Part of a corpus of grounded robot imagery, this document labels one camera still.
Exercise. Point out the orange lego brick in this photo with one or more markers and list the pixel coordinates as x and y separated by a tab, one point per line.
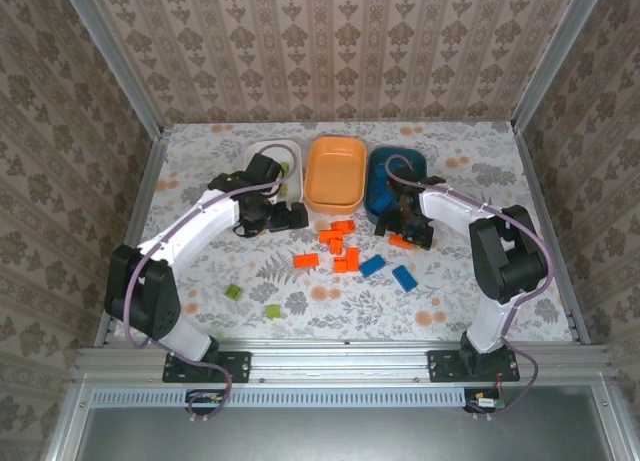
306	260
340	265
352	259
330	236
343	226
336	246
400	241

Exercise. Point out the green square lego brick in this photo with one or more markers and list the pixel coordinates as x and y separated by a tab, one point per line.
283	191

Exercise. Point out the green long lego brick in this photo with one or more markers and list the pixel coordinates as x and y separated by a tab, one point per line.
285	169

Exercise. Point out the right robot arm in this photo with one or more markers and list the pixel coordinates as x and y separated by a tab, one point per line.
450	211

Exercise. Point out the white plastic container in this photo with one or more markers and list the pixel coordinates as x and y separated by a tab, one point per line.
285	155

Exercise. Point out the teal plastic container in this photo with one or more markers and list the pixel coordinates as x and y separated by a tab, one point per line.
420	158

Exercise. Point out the orange plastic container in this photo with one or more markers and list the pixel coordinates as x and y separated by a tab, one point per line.
334	176

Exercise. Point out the floral printed table cover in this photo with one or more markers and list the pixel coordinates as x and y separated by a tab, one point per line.
350	311

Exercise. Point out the small electronics board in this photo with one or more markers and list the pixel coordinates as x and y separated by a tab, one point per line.
487	402
202	397

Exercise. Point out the grey metal panel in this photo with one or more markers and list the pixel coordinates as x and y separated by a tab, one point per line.
325	436

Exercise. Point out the aluminium table side rail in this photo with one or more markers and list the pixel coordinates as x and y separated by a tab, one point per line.
531	171
146	186

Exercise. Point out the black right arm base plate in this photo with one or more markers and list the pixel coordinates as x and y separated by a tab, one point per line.
440	366

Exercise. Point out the aluminium frame cross rail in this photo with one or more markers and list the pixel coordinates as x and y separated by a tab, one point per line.
340	363

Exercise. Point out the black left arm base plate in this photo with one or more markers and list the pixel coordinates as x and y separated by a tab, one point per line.
240	366

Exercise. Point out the aluminium upright frame post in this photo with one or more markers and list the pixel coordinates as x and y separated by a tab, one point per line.
555	56
120	66

